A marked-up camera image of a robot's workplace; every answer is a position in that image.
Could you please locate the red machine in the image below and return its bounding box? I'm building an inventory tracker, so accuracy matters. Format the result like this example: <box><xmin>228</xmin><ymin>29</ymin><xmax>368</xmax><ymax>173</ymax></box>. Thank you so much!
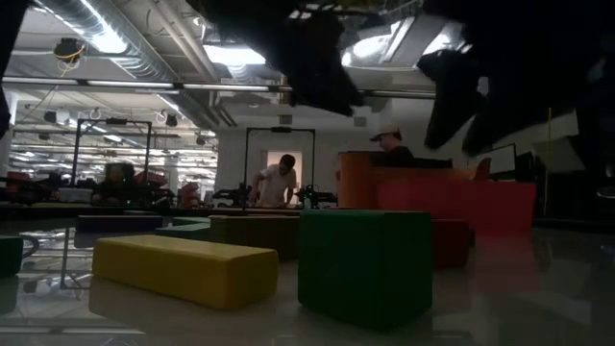
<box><xmin>177</xmin><ymin>182</ymin><xmax>204</xmax><ymax>209</ymax></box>

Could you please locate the long yellow block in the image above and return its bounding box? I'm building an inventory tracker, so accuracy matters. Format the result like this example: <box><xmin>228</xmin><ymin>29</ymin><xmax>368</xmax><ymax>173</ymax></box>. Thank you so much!
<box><xmin>91</xmin><ymin>234</ymin><xmax>280</xmax><ymax>311</ymax></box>

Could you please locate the green cube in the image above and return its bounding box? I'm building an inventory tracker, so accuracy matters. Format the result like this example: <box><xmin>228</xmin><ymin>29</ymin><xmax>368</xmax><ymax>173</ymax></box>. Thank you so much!
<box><xmin>297</xmin><ymin>209</ymin><xmax>433</xmax><ymax>333</ymax></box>

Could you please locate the large red block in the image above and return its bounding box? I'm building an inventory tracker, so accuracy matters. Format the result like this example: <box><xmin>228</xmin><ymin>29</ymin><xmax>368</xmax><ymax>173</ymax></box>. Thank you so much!
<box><xmin>430</xmin><ymin>218</ymin><xmax>472</xmax><ymax>269</ymax></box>

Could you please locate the orange plastic bin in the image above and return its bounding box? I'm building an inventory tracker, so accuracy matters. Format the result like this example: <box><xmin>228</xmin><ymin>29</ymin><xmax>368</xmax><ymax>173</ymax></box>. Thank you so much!
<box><xmin>335</xmin><ymin>151</ymin><xmax>492</xmax><ymax>210</ymax></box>

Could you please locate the black monitor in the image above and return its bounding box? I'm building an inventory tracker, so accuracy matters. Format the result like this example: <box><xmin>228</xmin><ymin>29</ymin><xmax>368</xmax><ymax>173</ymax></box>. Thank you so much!
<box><xmin>412</xmin><ymin>157</ymin><xmax>454</xmax><ymax>170</ymax></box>

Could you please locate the black table frame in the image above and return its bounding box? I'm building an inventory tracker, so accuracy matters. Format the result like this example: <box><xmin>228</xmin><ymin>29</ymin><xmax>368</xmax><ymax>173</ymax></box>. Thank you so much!
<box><xmin>0</xmin><ymin>201</ymin><xmax>337</xmax><ymax>218</ymax></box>

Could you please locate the long ceiling light bar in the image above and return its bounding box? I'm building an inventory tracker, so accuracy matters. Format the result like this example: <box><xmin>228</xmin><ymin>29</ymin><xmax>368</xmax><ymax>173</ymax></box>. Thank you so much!
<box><xmin>0</xmin><ymin>76</ymin><xmax>437</xmax><ymax>101</ymax></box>

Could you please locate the silver round air duct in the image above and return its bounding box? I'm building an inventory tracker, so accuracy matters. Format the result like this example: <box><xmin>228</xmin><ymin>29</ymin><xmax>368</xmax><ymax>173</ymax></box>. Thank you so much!
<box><xmin>36</xmin><ymin>0</ymin><xmax>180</xmax><ymax>83</ymax></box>

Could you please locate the wide yellow block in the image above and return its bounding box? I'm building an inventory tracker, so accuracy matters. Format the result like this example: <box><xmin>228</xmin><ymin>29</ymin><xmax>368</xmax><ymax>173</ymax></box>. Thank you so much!
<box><xmin>209</xmin><ymin>214</ymin><xmax>302</xmax><ymax>263</ymax></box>

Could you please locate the person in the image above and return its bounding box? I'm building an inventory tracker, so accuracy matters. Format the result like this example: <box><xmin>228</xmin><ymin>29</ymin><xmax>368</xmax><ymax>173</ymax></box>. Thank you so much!
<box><xmin>90</xmin><ymin>161</ymin><xmax>141</xmax><ymax>207</ymax></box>
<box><xmin>247</xmin><ymin>153</ymin><xmax>299</xmax><ymax>210</ymax></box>
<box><xmin>368</xmin><ymin>122</ymin><xmax>417</xmax><ymax>168</ymax></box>

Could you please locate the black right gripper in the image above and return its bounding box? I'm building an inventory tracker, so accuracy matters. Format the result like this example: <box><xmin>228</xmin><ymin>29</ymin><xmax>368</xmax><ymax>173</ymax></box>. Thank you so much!
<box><xmin>416</xmin><ymin>0</ymin><xmax>615</xmax><ymax>159</ymax></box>

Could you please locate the pink plastic bin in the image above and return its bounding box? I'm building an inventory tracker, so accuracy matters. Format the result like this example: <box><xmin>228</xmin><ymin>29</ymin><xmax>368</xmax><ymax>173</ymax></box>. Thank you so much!
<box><xmin>376</xmin><ymin>181</ymin><xmax>538</xmax><ymax>236</ymax></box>

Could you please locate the long purple block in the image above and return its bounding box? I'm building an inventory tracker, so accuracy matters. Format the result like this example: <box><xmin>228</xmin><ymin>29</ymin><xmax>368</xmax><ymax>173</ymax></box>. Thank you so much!
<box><xmin>75</xmin><ymin>213</ymin><xmax>164</xmax><ymax>235</ymax></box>

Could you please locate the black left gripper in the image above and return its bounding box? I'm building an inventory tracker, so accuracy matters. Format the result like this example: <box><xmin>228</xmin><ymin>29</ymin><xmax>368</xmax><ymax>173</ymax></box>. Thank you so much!
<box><xmin>186</xmin><ymin>0</ymin><xmax>366</xmax><ymax>117</ymax></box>

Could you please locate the white door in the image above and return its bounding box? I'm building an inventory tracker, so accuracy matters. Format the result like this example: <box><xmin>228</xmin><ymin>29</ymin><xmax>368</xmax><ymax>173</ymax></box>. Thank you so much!
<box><xmin>261</xmin><ymin>150</ymin><xmax>304</xmax><ymax>209</ymax></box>

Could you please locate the black ceiling cable reel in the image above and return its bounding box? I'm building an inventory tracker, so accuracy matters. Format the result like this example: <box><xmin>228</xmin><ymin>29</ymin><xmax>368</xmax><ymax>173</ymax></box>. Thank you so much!
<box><xmin>52</xmin><ymin>37</ymin><xmax>86</xmax><ymax>64</ymax></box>

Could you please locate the white screen panel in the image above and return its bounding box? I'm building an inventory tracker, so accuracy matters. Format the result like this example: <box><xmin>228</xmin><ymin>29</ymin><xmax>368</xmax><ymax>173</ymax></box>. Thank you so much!
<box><xmin>473</xmin><ymin>142</ymin><xmax>518</xmax><ymax>177</ymax></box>

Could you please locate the long green block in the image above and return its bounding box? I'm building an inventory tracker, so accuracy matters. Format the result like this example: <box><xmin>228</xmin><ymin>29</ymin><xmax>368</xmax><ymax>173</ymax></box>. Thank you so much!
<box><xmin>154</xmin><ymin>223</ymin><xmax>211</xmax><ymax>243</ymax></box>

